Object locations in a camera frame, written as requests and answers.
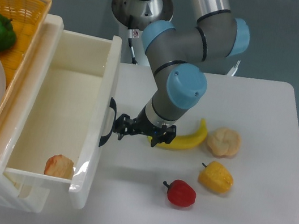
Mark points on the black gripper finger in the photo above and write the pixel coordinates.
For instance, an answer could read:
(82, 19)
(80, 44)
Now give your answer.
(124, 125)
(164, 134)

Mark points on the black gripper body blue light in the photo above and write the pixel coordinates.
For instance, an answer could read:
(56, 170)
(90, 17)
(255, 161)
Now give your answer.
(142, 125)

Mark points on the white top drawer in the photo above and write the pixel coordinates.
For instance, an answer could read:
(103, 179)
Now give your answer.
(72, 115)

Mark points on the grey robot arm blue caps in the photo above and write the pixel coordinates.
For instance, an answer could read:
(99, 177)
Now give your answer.
(172, 57)

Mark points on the pastry piece in drawer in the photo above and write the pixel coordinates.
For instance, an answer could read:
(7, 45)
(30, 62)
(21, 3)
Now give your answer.
(59, 166)

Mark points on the white drawer cabinet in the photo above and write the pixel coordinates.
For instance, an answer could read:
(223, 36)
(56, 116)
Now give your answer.
(16, 193)

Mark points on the yellow banana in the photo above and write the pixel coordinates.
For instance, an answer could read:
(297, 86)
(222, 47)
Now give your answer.
(188, 141)

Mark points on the round bread roll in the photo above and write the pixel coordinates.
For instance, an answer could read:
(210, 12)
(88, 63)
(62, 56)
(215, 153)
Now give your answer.
(224, 142)

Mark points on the red bell pepper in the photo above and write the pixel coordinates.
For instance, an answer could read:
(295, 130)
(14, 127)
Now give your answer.
(179, 193)

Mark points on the yellow bell pepper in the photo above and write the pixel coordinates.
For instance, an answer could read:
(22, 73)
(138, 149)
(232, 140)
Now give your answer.
(216, 177)

